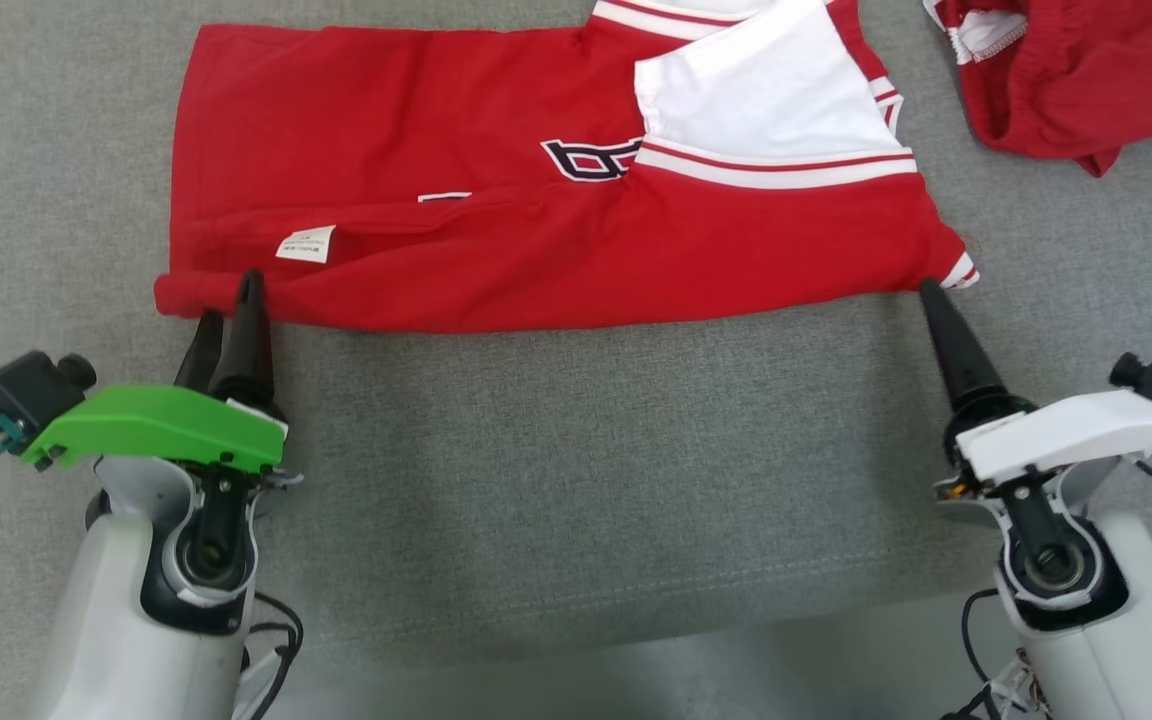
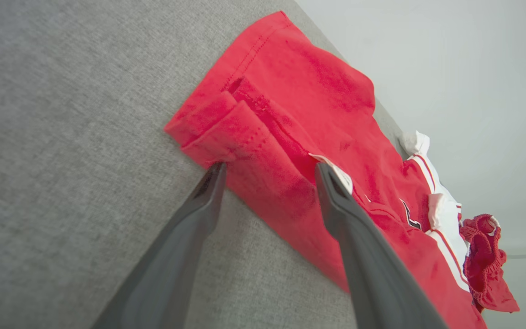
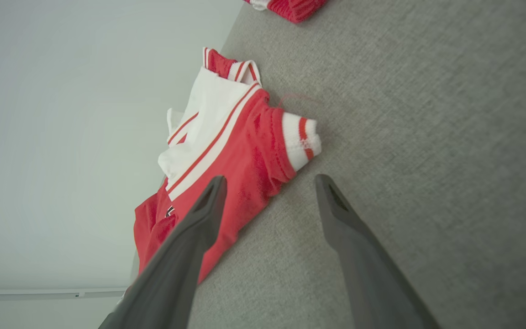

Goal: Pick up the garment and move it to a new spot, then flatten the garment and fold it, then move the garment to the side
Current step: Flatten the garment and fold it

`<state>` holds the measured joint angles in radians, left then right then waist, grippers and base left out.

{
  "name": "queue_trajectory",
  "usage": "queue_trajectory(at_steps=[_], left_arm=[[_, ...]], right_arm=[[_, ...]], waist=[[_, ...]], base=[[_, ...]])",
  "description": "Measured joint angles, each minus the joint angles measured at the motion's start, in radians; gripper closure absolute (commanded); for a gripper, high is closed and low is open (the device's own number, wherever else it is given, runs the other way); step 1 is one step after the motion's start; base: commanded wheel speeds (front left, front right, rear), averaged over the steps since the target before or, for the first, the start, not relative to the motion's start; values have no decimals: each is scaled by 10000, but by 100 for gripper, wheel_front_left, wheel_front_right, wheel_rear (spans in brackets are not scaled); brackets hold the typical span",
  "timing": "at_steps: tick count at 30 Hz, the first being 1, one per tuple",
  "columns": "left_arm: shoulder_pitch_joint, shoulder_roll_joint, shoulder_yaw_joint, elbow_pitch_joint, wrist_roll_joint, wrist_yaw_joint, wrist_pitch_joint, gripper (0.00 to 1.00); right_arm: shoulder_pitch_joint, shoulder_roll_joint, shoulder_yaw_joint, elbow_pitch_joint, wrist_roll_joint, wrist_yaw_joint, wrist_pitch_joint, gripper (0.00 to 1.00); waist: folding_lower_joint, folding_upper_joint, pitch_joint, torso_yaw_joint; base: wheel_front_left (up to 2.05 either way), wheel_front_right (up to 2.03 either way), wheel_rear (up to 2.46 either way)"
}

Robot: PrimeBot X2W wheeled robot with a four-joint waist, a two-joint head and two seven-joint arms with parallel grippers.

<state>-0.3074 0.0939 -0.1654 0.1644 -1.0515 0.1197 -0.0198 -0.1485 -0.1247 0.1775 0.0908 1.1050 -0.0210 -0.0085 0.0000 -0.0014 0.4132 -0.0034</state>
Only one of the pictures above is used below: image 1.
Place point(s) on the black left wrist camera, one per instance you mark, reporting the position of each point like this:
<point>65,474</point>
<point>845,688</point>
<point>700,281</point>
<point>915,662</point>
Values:
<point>26,390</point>

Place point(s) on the grey fabric sofa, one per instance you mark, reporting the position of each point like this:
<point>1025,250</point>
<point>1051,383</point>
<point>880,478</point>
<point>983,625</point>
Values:
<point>586,450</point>

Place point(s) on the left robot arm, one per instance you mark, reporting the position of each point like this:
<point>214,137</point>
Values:
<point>116,620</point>

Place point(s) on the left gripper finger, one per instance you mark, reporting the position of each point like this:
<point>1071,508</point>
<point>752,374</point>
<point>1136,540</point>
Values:
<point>201,355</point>
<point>248,350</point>

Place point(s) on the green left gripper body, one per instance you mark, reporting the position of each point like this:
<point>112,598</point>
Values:
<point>156,425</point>

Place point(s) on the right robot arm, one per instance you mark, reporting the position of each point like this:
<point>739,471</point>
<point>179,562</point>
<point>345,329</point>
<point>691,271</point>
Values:
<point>1136,640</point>

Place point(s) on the red and white jersey shirt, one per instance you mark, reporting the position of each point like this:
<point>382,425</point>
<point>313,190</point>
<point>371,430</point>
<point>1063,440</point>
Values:
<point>436,120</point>

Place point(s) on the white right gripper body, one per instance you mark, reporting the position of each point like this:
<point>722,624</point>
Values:
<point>1076,435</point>

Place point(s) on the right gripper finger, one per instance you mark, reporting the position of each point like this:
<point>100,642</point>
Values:
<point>961,350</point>

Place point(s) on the red shorts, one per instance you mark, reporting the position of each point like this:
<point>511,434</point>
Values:
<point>1106,90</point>

